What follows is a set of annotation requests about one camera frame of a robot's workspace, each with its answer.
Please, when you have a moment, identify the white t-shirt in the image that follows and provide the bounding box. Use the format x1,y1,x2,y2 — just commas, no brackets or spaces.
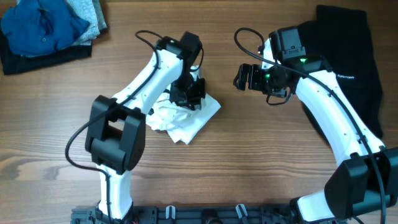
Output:
145,65,222,145

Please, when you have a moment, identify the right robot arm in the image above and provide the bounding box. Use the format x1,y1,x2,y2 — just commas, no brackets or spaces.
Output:
233,27,397,223

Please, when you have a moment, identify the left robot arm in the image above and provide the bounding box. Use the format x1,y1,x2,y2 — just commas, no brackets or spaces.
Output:
85,32,205,223

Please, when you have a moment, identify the black garment with logo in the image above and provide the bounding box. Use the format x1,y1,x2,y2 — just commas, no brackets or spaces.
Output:
297,5,383,139

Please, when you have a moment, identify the light grey folded garment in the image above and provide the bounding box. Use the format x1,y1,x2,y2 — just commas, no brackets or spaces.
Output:
67,0,107,45

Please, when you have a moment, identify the blue shirt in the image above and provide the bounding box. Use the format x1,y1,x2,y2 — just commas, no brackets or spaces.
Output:
1,0,90,57

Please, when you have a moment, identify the black folded garment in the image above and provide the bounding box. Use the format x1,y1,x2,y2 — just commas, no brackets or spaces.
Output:
1,32,93,75

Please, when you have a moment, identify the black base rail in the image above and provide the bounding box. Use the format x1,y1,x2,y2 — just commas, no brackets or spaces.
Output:
70,203,343,224

